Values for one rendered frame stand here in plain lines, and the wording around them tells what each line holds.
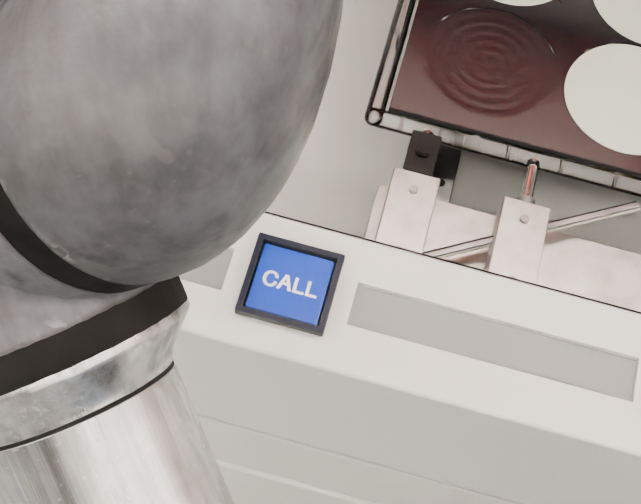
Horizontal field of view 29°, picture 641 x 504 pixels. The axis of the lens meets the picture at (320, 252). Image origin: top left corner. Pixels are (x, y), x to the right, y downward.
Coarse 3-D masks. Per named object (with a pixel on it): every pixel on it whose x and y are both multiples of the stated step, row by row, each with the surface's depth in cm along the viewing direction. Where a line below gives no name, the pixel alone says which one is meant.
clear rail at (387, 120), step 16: (368, 112) 91; (384, 112) 91; (384, 128) 91; (400, 128) 91; (416, 128) 91; (432, 128) 91; (448, 128) 91; (448, 144) 91; (464, 144) 91; (480, 144) 91; (496, 144) 91; (512, 144) 91; (512, 160) 91; (528, 160) 91; (544, 160) 90; (560, 160) 91; (576, 176) 91; (592, 176) 90; (608, 176) 90; (624, 176) 90; (624, 192) 91; (640, 192) 90
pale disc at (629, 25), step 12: (600, 0) 98; (612, 0) 98; (624, 0) 98; (636, 0) 98; (600, 12) 97; (612, 12) 98; (624, 12) 98; (636, 12) 98; (612, 24) 97; (624, 24) 97; (636, 24) 97; (624, 36) 97; (636, 36) 97
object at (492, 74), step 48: (432, 0) 97; (480, 0) 97; (576, 0) 98; (432, 48) 95; (480, 48) 95; (528, 48) 95; (576, 48) 96; (432, 96) 92; (480, 96) 93; (528, 96) 93; (528, 144) 91; (576, 144) 92
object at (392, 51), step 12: (408, 0) 96; (396, 12) 96; (408, 12) 96; (396, 24) 95; (408, 24) 96; (396, 36) 94; (384, 48) 94; (396, 48) 94; (384, 60) 93; (396, 60) 94; (384, 72) 93; (384, 84) 92; (372, 96) 92; (384, 96) 92; (372, 108) 91; (384, 108) 92; (372, 120) 91
